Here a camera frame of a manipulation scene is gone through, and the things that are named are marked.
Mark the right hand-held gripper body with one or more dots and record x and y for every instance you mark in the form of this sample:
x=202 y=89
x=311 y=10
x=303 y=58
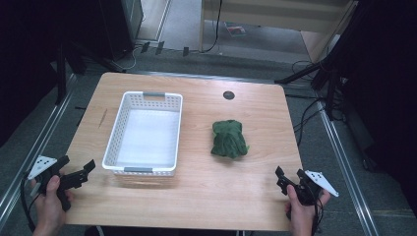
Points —
x=319 y=182

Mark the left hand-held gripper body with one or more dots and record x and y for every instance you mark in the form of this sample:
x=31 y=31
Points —
x=42 y=165

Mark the green cloth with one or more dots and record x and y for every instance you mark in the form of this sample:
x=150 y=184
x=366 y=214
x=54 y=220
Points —
x=228 y=139

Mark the white plastic basket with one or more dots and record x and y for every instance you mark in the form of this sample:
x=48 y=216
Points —
x=144 y=134

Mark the person's right hand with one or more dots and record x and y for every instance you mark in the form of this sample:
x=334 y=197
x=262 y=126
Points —
x=303 y=214

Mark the person's left hand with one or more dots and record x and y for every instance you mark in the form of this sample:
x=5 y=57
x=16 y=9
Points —
x=49 y=205

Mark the black metal stand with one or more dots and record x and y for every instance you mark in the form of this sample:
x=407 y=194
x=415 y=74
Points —
x=311 y=70
x=61 y=75

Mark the black round table grommet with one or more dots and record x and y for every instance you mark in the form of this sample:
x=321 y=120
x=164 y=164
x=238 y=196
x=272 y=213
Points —
x=228 y=95

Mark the black cabinet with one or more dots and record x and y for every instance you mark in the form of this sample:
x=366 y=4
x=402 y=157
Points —
x=114 y=26

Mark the light wooden furniture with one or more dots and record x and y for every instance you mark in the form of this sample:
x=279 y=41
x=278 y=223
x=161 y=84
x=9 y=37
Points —
x=272 y=14

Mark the metal floor rail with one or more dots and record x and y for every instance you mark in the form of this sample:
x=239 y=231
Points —
x=347 y=164
x=32 y=144

